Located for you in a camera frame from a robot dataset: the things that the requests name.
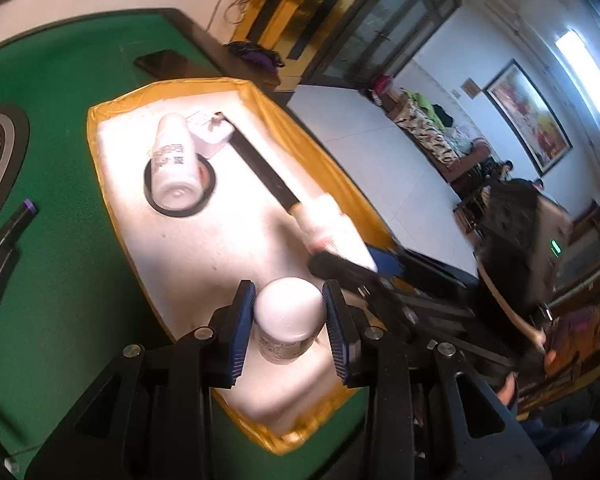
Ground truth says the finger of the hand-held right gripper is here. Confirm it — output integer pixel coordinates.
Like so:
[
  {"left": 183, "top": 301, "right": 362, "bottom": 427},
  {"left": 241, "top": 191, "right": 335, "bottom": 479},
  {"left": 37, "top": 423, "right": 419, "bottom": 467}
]
[
  {"left": 366, "top": 246, "right": 407, "bottom": 282},
  {"left": 309, "top": 250, "right": 381, "bottom": 292}
]

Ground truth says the white plastic bottle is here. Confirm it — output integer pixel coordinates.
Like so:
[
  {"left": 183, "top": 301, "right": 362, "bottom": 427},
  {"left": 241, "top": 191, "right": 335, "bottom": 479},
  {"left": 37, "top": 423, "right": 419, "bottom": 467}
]
[{"left": 254, "top": 277, "right": 327, "bottom": 365}]

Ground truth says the black smartphone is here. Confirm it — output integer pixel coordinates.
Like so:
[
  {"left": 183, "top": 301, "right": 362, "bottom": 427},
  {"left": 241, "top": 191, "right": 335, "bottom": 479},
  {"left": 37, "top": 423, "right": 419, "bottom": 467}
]
[{"left": 133, "top": 49, "right": 193, "bottom": 80}]

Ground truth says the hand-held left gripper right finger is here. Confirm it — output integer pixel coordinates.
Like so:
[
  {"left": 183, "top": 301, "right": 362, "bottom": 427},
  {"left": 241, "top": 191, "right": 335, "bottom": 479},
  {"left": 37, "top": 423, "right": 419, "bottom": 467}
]
[{"left": 322, "top": 279, "right": 552, "bottom": 480}]

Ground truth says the black tape roll red core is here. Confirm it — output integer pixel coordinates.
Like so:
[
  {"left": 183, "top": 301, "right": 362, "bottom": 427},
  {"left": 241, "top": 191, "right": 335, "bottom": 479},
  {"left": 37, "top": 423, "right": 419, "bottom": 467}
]
[{"left": 143, "top": 157, "right": 217, "bottom": 219}]

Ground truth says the hanging wall cable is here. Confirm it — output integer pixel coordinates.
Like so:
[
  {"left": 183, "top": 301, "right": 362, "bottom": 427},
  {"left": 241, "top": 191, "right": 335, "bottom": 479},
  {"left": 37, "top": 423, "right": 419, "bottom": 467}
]
[{"left": 227, "top": 0, "right": 265, "bottom": 26}]

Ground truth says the framed wall painting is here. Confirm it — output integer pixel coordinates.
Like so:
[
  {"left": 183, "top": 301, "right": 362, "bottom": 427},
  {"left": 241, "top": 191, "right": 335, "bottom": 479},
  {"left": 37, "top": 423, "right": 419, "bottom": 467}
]
[{"left": 482, "top": 58, "right": 575, "bottom": 177}]

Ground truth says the person's dark blue clothing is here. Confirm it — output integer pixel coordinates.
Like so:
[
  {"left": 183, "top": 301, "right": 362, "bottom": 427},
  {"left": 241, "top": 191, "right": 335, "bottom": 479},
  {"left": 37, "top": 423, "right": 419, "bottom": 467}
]
[{"left": 517, "top": 400, "right": 600, "bottom": 480}]

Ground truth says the sofa with clothes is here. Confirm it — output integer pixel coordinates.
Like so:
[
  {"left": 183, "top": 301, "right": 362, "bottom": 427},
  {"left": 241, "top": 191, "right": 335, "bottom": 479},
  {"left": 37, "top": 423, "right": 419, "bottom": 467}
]
[{"left": 370, "top": 75, "right": 492, "bottom": 187}]

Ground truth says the person's right hand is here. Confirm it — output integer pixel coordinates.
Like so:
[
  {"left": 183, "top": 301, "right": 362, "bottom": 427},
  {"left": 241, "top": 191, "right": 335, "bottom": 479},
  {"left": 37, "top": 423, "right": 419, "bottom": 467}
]
[{"left": 495, "top": 374, "right": 522, "bottom": 413}]

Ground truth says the white charger plug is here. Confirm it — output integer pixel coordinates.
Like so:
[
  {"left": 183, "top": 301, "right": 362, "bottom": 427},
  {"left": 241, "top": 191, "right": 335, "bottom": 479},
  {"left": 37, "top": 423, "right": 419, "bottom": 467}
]
[{"left": 185, "top": 109, "right": 233, "bottom": 161}]

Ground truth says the white bottle red print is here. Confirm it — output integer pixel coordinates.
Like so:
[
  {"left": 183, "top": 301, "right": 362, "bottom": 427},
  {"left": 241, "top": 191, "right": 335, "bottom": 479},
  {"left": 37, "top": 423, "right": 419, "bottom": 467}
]
[{"left": 290, "top": 193, "right": 379, "bottom": 274}]

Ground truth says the ceiling light panel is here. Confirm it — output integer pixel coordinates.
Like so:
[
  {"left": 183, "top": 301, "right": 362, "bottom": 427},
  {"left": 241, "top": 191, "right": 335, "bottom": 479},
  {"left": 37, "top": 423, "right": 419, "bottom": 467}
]
[{"left": 553, "top": 29, "right": 600, "bottom": 119}]

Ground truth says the purple cloth bundle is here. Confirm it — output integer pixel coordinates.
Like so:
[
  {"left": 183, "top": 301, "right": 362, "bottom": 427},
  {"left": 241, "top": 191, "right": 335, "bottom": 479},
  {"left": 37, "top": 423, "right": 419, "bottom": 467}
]
[{"left": 224, "top": 40, "right": 286, "bottom": 72}]

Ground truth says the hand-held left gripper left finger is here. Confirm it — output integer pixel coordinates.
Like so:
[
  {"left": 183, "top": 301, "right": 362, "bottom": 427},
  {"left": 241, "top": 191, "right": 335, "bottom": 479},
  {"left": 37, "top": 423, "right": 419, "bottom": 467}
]
[{"left": 27, "top": 280, "right": 258, "bottom": 480}]

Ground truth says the yellow rimmed tray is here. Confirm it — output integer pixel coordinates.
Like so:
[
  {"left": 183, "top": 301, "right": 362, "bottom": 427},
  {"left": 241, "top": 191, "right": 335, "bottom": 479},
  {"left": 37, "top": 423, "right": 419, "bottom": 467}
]
[{"left": 86, "top": 77, "right": 407, "bottom": 456}]

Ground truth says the round grey control panel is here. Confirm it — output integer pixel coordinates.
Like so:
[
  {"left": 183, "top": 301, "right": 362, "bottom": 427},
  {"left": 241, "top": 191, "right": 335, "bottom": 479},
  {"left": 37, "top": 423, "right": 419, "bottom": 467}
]
[{"left": 0, "top": 104, "right": 31, "bottom": 232}]

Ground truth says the white bottle barcode label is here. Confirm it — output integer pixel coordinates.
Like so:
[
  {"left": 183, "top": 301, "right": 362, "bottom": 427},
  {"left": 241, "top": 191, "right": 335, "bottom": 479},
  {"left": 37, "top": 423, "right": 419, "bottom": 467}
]
[{"left": 149, "top": 112, "right": 206, "bottom": 211}]

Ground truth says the black marker grey end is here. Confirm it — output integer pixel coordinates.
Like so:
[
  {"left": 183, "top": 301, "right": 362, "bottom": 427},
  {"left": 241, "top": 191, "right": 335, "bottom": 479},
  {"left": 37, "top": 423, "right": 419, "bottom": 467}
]
[{"left": 213, "top": 111, "right": 303, "bottom": 214}]

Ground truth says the glass sliding door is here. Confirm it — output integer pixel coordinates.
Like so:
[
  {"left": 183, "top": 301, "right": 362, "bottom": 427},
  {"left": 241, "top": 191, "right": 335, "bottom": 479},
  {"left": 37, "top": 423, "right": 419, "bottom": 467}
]
[{"left": 300, "top": 0, "right": 464, "bottom": 94}]

